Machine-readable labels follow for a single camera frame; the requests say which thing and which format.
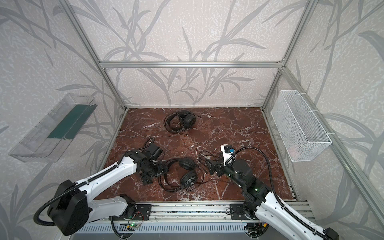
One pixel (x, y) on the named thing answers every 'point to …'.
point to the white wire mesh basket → (303, 136)
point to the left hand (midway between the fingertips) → (166, 172)
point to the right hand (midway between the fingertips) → (213, 152)
